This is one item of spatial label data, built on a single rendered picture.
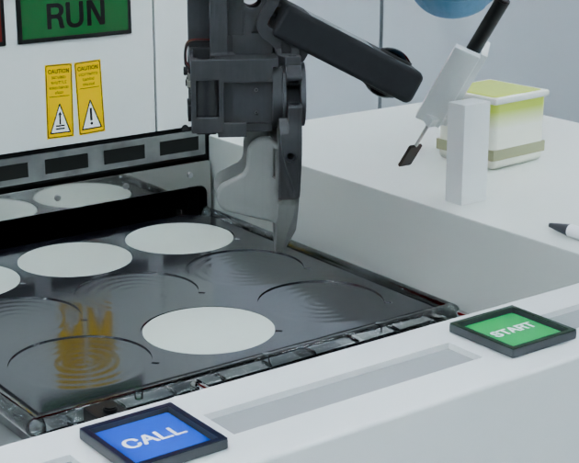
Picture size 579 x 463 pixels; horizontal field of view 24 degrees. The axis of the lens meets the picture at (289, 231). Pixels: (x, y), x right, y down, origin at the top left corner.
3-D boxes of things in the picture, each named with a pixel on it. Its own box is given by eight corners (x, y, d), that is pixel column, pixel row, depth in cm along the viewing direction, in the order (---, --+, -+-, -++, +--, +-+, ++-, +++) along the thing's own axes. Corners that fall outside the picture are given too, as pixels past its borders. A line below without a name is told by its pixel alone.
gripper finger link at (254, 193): (216, 253, 100) (214, 131, 97) (295, 250, 100) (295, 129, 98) (218, 265, 97) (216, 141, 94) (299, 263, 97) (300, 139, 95)
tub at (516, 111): (433, 157, 127) (435, 86, 125) (486, 145, 132) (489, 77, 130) (493, 172, 121) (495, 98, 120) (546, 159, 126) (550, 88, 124)
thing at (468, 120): (411, 192, 115) (414, 37, 111) (444, 186, 117) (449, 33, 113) (459, 208, 110) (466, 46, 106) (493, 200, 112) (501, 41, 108)
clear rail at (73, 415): (21, 436, 86) (20, 416, 86) (451, 315, 107) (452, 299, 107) (30, 444, 85) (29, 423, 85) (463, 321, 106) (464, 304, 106)
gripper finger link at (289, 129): (271, 187, 99) (270, 72, 96) (294, 187, 99) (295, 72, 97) (277, 205, 95) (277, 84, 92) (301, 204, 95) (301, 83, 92)
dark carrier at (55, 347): (-142, 283, 114) (-142, 276, 113) (200, 217, 133) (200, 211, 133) (39, 422, 87) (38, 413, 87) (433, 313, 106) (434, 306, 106)
